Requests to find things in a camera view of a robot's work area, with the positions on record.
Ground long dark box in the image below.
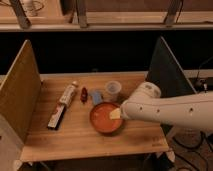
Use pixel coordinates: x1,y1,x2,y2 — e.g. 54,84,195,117
47,104,65,130

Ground left wooden side panel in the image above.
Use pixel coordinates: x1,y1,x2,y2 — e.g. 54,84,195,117
0,40,41,143

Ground blue small object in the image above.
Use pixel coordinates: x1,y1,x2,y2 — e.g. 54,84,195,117
90,90,103,105

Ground black cables on floor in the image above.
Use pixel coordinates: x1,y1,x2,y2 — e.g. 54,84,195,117
171,131,213,171

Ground right dark side panel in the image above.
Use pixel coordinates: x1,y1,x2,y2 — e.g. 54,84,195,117
146,36,196,98

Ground dark red small object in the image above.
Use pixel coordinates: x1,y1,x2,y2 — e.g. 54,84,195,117
80,87,88,103

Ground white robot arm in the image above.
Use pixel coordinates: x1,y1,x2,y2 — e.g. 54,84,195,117
120,82,213,131

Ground clear plastic cup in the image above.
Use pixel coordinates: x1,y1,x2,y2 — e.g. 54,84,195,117
105,81,122,102

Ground white tube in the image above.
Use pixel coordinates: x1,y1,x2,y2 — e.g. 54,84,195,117
59,81,78,107

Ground orange bowl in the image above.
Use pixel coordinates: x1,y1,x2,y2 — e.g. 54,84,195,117
89,102,123,134

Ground white cup on shelf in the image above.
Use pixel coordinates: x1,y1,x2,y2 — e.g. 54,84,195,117
23,0,37,17

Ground yellow sponge piece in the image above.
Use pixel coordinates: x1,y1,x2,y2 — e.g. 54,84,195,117
109,108,121,119

